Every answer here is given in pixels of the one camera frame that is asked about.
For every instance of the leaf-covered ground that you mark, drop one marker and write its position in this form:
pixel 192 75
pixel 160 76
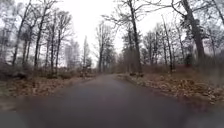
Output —
pixel 180 85
pixel 33 87

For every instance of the wood of bare trees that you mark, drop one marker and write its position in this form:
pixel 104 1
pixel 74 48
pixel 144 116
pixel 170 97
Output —
pixel 40 43
pixel 166 43

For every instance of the grey asphalt path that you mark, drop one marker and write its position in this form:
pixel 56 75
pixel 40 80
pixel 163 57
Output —
pixel 106 103

